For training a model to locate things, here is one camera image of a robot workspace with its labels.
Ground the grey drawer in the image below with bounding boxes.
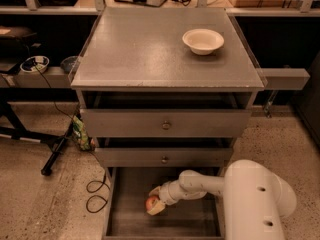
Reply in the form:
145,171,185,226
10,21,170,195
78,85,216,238
81,92,250,138
103,167,224,240
95,137,233,167

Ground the white bowl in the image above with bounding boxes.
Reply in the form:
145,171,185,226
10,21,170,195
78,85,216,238
182,29,224,56

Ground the bowl with small items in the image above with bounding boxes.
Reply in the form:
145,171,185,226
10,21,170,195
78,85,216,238
20,55,50,74

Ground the bottom grey drawer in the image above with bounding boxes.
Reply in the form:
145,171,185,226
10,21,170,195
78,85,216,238
103,167,224,240

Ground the middle grey drawer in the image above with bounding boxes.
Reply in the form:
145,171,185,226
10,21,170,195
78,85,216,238
95,137,233,167

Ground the green snack bag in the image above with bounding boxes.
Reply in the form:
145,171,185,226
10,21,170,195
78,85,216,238
72,116,91,151

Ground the black stand leg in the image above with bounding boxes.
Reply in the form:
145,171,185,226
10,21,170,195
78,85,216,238
0,100,72,176

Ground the top grey drawer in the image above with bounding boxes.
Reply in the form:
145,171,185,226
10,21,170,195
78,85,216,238
81,92,250,138

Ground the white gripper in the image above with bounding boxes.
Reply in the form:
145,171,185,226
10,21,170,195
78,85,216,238
147,181,184,215

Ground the red apple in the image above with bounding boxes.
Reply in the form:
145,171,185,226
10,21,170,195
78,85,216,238
145,196,159,212

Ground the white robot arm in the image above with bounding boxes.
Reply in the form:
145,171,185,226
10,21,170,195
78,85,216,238
145,160,297,240

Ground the dark bowl on shelf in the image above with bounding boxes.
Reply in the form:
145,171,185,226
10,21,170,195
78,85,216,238
60,56,78,73

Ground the grey drawer cabinet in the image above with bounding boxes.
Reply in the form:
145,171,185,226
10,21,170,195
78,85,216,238
68,6,268,240

